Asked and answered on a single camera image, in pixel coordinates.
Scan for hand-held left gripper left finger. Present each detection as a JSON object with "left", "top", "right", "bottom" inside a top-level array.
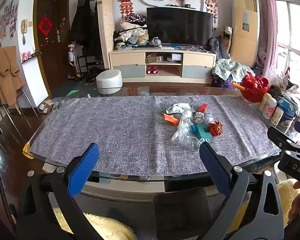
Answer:
[{"left": 16, "top": 142, "right": 100, "bottom": 240}]

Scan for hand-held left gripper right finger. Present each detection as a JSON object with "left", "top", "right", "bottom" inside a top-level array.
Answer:
[{"left": 199, "top": 141, "right": 289, "bottom": 240}]

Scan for clear plastic bag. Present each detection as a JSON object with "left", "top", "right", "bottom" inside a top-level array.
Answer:
[{"left": 171, "top": 109, "right": 215, "bottom": 150}]

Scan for white printed bottle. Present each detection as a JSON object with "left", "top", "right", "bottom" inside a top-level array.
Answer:
[
  {"left": 270, "top": 107, "right": 284, "bottom": 126},
  {"left": 259, "top": 93, "right": 277, "bottom": 119}
]

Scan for blue printed can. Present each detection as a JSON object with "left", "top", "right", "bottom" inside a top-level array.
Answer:
[{"left": 275, "top": 96, "right": 297, "bottom": 133}]

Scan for cream fluffy cloth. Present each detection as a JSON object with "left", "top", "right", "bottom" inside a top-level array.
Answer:
[
  {"left": 52, "top": 206, "right": 138, "bottom": 240},
  {"left": 240, "top": 179, "right": 300, "bottom": 227}
]

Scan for teal block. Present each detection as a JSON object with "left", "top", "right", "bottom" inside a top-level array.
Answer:
[{"left": 190, "top": 124, "right": 212, "bottom": 142}]

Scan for clear plastic wrap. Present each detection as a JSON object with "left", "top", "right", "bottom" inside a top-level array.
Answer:
[{"left": 281, "top": 80, "right": 300, "bottom": 108}]

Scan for red yellow crumpled wrapper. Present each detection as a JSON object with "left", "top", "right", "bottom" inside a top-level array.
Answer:
[{"left": 207, "top": 121, "right": 223, "bottom": 137}]

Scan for black chair back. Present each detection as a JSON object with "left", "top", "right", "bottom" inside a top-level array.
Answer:
[{"left": 154, "top": 187, "right": 213, "bottom": 233}]

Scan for grey woven table mat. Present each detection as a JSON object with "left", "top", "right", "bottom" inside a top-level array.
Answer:
[{"left": 30, "top": 95, "right": 282, "bottom": 177}]

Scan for red lattice basket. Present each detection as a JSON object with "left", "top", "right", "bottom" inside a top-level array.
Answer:
[{"left": 240, "top": 72, "right": 270, "bottom": 103}]

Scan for yellow table corner guard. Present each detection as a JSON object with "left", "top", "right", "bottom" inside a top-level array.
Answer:
[{"left": 22, "top": 142, "right": 34, "bottom": 159}]

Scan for orange folded paper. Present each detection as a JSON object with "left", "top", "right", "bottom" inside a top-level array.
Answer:
[{"left": 163, "top": 113, "right": 180, "bottom": 125}]

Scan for crumpled white packet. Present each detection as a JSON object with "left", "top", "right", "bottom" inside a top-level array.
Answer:
[{"left": 165, "top": 102, "right": 193, "bottom": 114}]

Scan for floral green cloth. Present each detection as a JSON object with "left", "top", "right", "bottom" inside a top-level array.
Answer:
[{"left": 212, "top": 59, "right": 255, "bottom": 84}]

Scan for metal chair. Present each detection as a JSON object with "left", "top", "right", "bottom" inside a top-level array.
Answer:
[{"left": 0, "top": 87, "right": 38, "bottom": 135}]

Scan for white round stool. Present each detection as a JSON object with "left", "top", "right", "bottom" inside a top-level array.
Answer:
[{"left": 96, "top": 70, "right": 122, "bottom": 95}]

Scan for window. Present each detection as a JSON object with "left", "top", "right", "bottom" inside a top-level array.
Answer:
[{"left": 271, "top": 0, "right": 300, "bottom": 100}]

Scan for grey plastic bag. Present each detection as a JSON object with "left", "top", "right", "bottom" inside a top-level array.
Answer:
[{"left": 207, "top": 37, "right": 230, "bottom": 59}]

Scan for pink curtain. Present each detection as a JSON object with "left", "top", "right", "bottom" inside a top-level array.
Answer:
[{"left": 255, "top": 0, "right": 278, "bottom": 80}]

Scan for cardboard box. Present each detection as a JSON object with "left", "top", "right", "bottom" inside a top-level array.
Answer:
[{"left": 221, "top": 26, "right": 233, "bottom": 53}]

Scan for child scooter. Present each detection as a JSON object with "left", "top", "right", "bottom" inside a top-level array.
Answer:
[{"left": 68, "top": 44, "right": 82, "bottom": 77}]

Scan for brown door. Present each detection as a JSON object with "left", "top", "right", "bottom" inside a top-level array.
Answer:
[{"left": 33, "top": 0, "right": 70, "bottom": 99}]

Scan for beige standing air conditioner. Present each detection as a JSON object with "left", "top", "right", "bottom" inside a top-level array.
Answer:
[{"left": 231, "top": 0, "right": 261, "bottom": 68}]

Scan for beige television cabinet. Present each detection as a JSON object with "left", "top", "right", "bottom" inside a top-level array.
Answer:
[{"left": 109, "top": 45, "right": 217, "bottom": 85}]

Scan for chair with brown coat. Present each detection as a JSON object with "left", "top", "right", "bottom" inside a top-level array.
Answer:
[{"left": 0, "top": 46, "right": 25, "bottom": 105}]

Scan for brown shelf box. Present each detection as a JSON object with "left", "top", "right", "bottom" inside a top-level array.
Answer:
[{"left": 145, "top": 53, "right": 164, "bottom": 64}]

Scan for pile of clothes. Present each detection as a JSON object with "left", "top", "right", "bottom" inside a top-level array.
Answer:
[{"left": 114, "top": 14, "right": 150, "bottom": 49}]

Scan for dark hanging coats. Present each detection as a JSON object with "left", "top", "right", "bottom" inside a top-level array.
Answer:
[{"left": 70, "top": 0, "right": 102, "bottom": 60}]

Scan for beige folding screen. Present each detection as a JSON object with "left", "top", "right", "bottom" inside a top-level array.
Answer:
[{"left": 98, "top": 0, "right": 115, "bottom": 70}]

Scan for black television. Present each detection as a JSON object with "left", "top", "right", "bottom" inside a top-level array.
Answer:
[{"left": 146, "top": 7, "right": 214, "bottom": 47}]

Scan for red diamond door paper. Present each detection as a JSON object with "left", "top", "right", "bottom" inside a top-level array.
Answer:
[{"left": 37, "top": 17, "right": 53, "bottom": 37}]

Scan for hanging animal ornament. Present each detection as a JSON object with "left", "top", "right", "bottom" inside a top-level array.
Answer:
[{"left": 204, "top": 0, "right": 218, "bottom": 24}]

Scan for red fish hanging ornament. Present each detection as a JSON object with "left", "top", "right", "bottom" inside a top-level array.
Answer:
[{"left": 118, "top": 0, "right": 135, "bottom": 19}]

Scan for black braided cable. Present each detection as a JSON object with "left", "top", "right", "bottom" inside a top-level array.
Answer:
[{"left": 0, "top": 152, "right": 14, "bottom": 230}]

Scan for wall intercom phone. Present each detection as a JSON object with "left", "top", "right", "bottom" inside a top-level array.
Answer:
[{"left": 20, "top": 19, "right": 28, "bottom": 45}]

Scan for wall photo collage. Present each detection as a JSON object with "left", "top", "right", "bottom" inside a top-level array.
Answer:
[{"left": 0, "top": 0, "right": 19, "bottom": 48}]

